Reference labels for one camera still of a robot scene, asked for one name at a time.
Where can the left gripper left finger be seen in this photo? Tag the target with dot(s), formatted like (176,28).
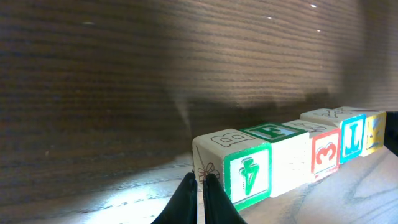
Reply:
(182,206)

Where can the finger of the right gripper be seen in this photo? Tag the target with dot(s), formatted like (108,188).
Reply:
(391,132)

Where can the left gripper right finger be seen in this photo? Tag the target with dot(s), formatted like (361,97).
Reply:
(217,205)

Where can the green number 5 block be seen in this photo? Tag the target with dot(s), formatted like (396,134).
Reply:
(241,162)

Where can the red number 3 block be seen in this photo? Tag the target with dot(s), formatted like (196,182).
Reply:
(324,146)

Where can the blue letter I block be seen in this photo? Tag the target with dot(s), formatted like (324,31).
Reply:
(351,124)

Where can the plain beige wooden block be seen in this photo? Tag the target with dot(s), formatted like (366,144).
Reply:
(290,155)

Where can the yellow top wooden block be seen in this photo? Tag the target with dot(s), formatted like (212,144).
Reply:
(374,131)

